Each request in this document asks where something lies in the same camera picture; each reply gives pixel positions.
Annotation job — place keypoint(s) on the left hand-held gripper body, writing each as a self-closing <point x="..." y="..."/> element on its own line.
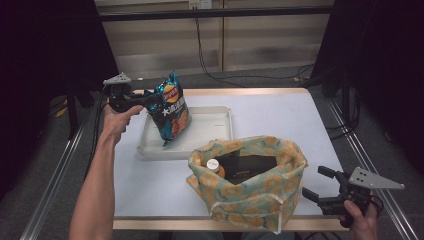
<point x="118" y="96"/>

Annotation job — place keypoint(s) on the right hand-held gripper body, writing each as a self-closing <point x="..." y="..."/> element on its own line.
<point x="370" y="181"/>

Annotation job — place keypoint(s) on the blue black chip bag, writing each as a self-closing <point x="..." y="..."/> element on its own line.
<point x="170" y="110"/>

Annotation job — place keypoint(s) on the orange print fabric bag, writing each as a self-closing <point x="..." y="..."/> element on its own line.
<point x="253" y="200"/>

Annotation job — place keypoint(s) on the white plastic tray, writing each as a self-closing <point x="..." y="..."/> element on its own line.
<point x="206" y="126"/>

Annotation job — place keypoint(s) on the black glossy box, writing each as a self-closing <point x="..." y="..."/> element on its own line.
<point x="250" y="166"/>

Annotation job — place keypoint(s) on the person's left hand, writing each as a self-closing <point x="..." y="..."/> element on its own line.
<point x="115" y="123"/>

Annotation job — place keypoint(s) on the person's right hand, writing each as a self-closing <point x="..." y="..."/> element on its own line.
<point x="363" y="226"/>

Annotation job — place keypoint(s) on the black metal stand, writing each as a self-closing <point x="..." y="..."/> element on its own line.
<point x="71" y="110"/>

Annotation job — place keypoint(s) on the yellow floor object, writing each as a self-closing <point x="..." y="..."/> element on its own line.
<point x="61" y="112"/>

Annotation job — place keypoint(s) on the dark curtain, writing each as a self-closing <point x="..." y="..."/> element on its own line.
<point x="43" y="66"/>
<point x="383" y="66"/>

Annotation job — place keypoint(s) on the orange bottle with white cap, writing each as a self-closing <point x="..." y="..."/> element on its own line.
<point x="214" y="166"/>

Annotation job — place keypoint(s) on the black horizontal bar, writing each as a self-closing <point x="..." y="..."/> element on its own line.
<point x="213" y="14"/>

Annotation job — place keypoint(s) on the metal floor rail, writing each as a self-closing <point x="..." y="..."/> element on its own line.
<point x="50" y="186"/>
<point x="366" y="153"/>

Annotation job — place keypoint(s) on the white wall socket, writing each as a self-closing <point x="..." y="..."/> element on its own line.
<point x="200" y="4"/>

